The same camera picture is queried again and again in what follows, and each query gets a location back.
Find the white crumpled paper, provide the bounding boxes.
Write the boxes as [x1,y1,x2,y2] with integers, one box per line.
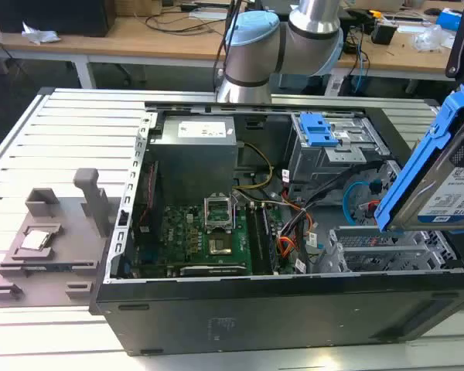
[21,21,61,44]

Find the hard disk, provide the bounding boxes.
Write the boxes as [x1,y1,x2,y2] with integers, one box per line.
[373,84,464,233]

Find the hanging blue cable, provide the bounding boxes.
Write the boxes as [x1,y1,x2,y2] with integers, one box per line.
[354,49,369,94]

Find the grey parts rack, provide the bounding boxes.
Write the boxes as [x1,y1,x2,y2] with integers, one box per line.
[0,168,123,308]

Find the clear plastic bag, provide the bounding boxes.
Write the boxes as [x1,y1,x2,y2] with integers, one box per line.
[415,25,454,52]

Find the silver CPU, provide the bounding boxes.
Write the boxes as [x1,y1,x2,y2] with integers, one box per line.
[21,230,51,250]

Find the RAM stick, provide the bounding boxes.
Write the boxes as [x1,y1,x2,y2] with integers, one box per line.
[261,204,281,274]

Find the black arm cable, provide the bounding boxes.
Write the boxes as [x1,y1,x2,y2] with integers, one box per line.
[214,0,244,90]

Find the CPU socket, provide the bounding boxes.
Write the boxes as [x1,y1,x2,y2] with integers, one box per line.
[206,235,235,258]

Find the long wooden desk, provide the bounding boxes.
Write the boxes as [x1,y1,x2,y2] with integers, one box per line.
[0,15,233,90]

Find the orange wires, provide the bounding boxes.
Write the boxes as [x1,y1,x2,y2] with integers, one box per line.
[276,235,295,258]

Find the blue disk wire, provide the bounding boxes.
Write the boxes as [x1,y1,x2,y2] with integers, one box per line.
[342,179,380,229]

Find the metal socket cover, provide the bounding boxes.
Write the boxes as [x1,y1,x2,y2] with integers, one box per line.
[203,191,235,233]

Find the blue box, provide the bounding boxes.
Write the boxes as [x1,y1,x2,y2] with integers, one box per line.
[436,8,464,30]

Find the grey metal drive cage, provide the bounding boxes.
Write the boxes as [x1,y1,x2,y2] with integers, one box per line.
[285,111,391,202]

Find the black graphics card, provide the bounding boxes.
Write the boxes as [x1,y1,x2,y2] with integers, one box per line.
[179,264,247,277]

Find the metal disk bay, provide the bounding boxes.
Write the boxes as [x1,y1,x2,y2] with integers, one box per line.
[324,226,464,274]

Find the thin black desk cables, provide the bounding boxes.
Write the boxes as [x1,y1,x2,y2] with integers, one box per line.
[145,7,233,36]

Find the blue plastic drive carrier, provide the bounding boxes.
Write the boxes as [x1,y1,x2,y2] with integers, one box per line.
[299,111,340,148]

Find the yellow and black wires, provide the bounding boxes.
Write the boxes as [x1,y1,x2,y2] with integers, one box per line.
[231,141,275,191]

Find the black PC case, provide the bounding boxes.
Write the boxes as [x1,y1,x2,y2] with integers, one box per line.
[88,99,464,357]

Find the grey power supply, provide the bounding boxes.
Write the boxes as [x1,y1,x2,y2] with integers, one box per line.
[148,114,241,206]

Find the black RAM slot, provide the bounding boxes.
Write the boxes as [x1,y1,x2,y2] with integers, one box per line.
[246,204,264,274]

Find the black wire bundle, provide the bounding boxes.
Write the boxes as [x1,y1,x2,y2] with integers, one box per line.
[278,160,384,248]

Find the thin metal locking lever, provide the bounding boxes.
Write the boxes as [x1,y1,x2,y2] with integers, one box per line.
[231,192,241,232]

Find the small black device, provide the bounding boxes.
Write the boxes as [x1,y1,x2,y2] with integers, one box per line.
[370,21,397,46]

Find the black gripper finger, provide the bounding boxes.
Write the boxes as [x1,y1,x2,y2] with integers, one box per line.
[445,0,464,82]

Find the green motherboard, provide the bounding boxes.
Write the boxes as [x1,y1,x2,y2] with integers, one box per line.
[133,200,291,277]

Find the large black box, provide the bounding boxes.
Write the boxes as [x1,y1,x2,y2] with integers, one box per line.
[0,0,117,38]

